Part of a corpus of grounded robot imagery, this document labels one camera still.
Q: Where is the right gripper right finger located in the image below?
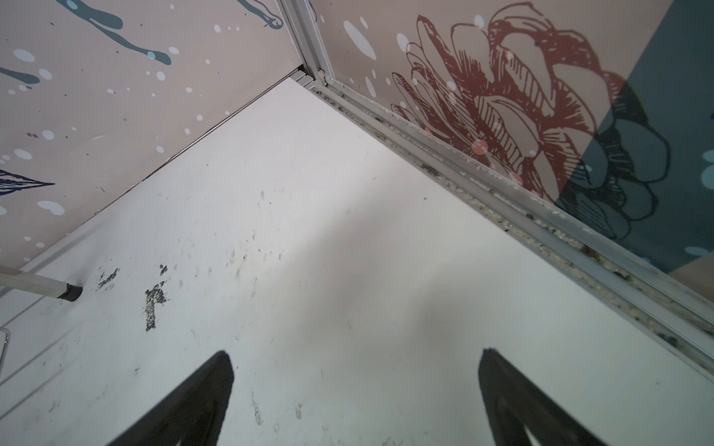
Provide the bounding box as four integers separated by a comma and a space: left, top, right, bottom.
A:
478, 349, 604, 446

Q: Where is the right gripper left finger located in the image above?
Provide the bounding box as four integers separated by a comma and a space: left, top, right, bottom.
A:
112, 351, 234, 445

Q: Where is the steel two-tier dish rack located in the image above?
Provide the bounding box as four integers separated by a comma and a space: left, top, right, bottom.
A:
1, 265, 84, 368

